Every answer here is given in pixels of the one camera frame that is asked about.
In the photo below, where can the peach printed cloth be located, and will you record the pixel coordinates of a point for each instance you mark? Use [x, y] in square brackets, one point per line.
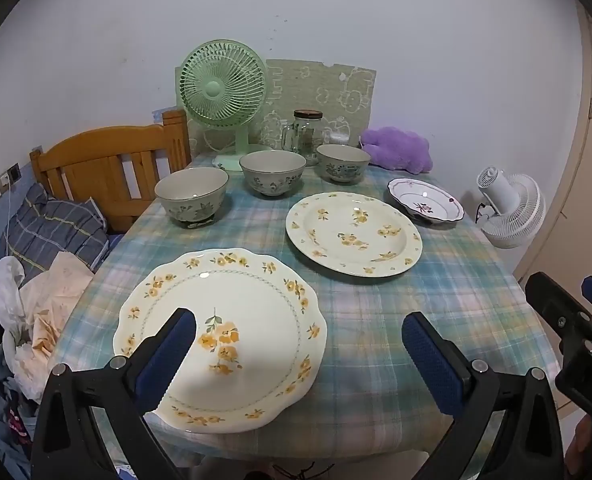
[55, 285]

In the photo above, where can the white plastic bag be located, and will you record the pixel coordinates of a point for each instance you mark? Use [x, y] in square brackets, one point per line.
[8, 280]

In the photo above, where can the grey floral ceramic bowl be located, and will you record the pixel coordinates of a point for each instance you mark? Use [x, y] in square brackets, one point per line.
[271, 182]
[190, 205]
[343, 170]

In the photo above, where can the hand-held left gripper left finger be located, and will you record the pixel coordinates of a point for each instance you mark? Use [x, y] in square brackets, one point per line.
[175, 350]

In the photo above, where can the white electric fan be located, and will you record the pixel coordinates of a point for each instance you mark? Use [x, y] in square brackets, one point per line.
[518, 210]

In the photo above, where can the dark wall socket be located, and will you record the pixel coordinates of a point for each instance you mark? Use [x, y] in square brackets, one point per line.
[14, 173]

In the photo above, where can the dark clothes pile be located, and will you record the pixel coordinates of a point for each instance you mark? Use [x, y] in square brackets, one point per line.
[0, 410]

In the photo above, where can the wooden bed headboard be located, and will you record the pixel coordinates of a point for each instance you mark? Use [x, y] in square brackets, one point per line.
[125, 142]

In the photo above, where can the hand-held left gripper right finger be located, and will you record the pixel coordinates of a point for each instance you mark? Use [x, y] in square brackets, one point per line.
[426, 360]

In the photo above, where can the glass jar with brown lid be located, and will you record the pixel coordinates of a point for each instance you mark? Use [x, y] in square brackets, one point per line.
[310, 132]

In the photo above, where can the plaid tablecloth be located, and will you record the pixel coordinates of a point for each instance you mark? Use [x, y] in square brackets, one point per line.
[366, 320]

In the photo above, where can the scalloped yellow flower plate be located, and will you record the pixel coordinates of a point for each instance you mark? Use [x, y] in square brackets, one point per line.
[256, 300]

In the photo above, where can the blue patterned wall paper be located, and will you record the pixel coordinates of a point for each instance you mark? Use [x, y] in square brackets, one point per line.
[163, 112]

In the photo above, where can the clear glass mug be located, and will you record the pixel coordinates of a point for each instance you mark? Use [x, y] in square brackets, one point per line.
[290, 137]

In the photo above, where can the green patterned wall mat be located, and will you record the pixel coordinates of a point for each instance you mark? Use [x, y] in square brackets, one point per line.
[316, 85]

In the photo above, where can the small purple-rimmed plate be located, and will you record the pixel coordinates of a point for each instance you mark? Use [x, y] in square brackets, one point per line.
[426, 195]

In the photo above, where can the white wall socket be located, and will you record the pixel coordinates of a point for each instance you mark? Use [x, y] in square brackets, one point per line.
[2, 183]

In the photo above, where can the green desk fan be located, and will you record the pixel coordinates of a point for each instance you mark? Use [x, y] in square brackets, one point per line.
[215, 90]

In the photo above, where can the round yellow flower plate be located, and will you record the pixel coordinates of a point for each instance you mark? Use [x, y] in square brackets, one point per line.
[346, 212]

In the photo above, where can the grey plaid pillow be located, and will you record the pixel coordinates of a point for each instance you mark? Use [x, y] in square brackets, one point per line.
[50, 230]

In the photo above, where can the purple plush toy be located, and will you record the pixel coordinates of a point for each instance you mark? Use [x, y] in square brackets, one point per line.
[396, 150]

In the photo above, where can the beige door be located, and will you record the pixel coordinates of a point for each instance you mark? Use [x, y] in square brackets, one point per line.
[576, 240]

